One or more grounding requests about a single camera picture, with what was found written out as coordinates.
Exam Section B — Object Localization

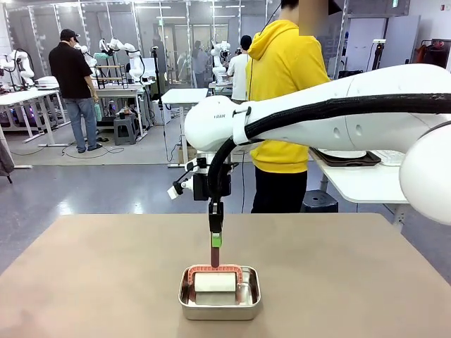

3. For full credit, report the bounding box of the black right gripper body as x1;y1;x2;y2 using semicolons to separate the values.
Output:
192;171;232;204

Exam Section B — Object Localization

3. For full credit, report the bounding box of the pink lint roller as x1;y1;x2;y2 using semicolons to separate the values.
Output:
187;246;245;303

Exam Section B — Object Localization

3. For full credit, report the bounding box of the cardboard box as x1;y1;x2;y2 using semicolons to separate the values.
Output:
178;145;199;165

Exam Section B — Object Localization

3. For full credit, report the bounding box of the rectangular metal tin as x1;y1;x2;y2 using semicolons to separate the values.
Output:
178;265;262;321

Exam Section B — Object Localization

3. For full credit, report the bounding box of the small white background table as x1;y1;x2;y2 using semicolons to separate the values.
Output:
161;87;210;168

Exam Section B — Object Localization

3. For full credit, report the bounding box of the grey plastic step stool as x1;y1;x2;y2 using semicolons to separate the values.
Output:
113;112;140;146

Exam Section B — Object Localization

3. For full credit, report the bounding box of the black stool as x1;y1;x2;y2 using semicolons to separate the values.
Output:
302;189;340;214

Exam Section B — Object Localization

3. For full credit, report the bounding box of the background person in white shirt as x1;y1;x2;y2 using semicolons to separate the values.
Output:
227;35;252;104

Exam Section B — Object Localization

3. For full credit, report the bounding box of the background table with robots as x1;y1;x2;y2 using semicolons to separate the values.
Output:
79;37;153;142

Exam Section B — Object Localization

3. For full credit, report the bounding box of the background robot behind glass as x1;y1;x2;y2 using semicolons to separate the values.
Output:
210;40;230;77

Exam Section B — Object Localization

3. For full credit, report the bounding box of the white side table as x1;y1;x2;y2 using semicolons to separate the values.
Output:
309;147;412;234

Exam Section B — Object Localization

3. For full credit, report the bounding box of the person in yellow hoodie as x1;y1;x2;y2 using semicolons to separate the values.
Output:
245;0;349;214

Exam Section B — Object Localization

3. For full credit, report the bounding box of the background person in black shirt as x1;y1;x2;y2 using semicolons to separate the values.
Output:
48;28;104;154

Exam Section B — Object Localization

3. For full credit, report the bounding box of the white background work table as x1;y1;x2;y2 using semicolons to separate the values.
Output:
0;89;73;147

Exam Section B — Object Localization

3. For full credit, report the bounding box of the black tripod stand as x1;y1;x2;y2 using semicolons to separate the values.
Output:
366;38;387;72

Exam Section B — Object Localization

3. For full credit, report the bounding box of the clothes rack with garments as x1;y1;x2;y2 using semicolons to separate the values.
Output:
414;38;451;68

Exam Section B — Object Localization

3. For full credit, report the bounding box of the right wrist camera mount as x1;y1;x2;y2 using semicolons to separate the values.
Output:
166;157;207;200

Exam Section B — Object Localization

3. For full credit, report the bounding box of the black right arm cable sleeve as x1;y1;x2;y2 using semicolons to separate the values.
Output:
207;92;451;206

